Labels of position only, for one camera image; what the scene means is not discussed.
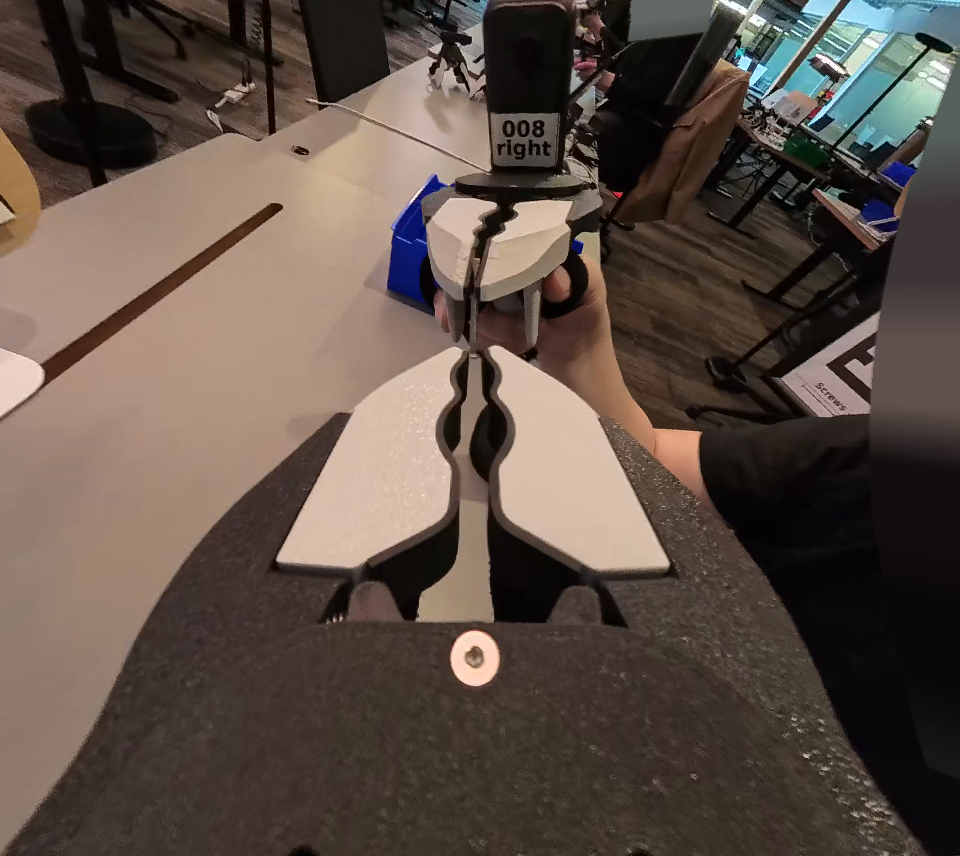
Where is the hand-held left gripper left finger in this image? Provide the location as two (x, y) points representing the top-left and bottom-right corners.
(274, 346), (468, 581)

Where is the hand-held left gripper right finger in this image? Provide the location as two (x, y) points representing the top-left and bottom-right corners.
(486, 345), (674, 581)

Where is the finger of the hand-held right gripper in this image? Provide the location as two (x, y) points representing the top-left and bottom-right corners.
(478, 198), (576, 304)
(426, 198), (500, 293)

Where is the thin metal screw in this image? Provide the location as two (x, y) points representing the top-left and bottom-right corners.
(468, 249), (487, 361)

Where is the grey desk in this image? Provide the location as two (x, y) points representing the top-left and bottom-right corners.
(0, 22), (624, 856)

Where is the person's right hand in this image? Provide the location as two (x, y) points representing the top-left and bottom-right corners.
(433, 255), (625, 422)

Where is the small black tripod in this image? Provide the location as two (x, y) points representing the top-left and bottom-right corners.
(426, 31), (492, 101)

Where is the beige coat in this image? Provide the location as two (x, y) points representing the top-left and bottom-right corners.
(636, 63), (753, 229)

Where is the person's black shirt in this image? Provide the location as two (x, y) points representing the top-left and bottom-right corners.
(697, 412), (931, 856)

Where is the white printed sign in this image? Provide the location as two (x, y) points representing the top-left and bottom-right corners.
(772, 311), (882, 420)

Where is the white stand base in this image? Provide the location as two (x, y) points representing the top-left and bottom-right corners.
(0, 346), (48, 422)

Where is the black floor lamp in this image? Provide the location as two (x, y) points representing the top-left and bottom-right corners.
(836, 31), (957, 152)

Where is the black monitor floor stand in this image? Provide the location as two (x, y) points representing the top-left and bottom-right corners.
(3, 0), (160, 188)

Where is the wooden backing board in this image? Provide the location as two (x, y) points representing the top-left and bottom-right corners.
(0, 125), (44, 259)

